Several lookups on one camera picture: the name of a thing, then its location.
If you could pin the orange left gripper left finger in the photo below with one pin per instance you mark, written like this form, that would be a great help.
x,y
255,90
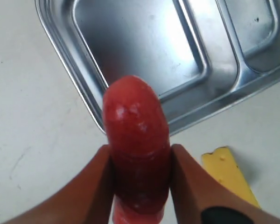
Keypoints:
x,y
86,199

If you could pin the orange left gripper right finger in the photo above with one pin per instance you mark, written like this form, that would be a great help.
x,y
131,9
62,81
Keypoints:
x,y
200,199

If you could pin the yellow toy cheese wedge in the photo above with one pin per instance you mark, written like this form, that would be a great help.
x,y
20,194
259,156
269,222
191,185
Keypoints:
x,y
222,166

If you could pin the red toy sausage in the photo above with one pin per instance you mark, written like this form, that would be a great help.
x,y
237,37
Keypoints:
x,y
138,137

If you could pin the stainless steel lunch box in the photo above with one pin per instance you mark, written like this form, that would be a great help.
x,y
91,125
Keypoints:
x,y
200,56

